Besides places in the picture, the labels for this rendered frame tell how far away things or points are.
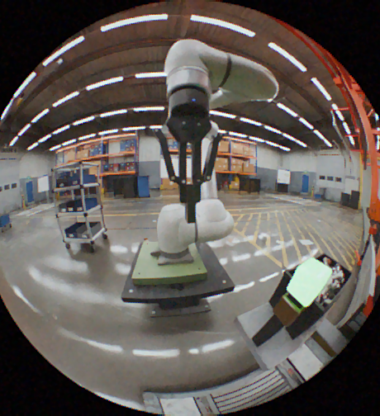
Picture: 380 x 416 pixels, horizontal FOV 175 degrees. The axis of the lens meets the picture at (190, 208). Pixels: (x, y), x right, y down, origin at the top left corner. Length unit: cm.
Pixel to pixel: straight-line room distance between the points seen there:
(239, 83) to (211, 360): 98
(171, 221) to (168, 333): 61
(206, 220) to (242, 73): 54
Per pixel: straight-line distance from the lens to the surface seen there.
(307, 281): 16
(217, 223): 58
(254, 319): 35
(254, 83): 35
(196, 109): 23
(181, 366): 75
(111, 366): 83
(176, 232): 54
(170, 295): 55
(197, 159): 21
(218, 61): 32
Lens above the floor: 74
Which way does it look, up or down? 13 degrees down
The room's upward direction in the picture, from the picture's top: straight up
